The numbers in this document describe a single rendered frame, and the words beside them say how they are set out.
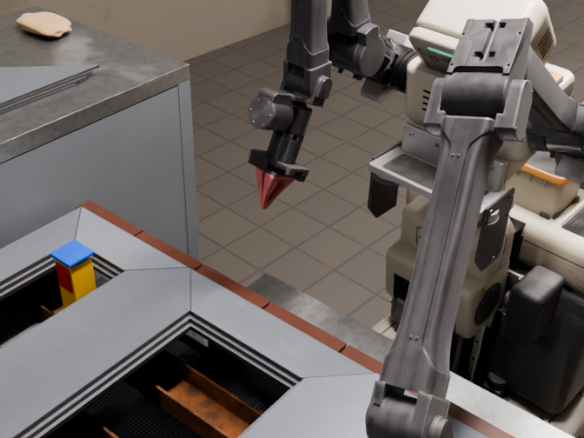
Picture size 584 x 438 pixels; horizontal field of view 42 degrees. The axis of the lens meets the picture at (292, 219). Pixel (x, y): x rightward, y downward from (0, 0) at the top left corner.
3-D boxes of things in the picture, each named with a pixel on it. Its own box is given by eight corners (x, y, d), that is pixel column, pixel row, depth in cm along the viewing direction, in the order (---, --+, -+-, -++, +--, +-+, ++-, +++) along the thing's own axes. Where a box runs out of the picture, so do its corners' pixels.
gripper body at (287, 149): (286, 177, 136) (299, 138, 135) (246, 157, 142) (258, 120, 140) (307, 179, 142) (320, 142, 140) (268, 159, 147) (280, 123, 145)
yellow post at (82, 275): (83, 342, 156) (70, 269, 145) (68, 331, 159) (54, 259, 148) (102, 329, 159) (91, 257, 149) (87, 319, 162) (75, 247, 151)
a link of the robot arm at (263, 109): (335, 78, 136) (299, 65, 141) (296, 69, 127) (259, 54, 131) (314, 142, 139) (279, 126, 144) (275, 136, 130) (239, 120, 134)
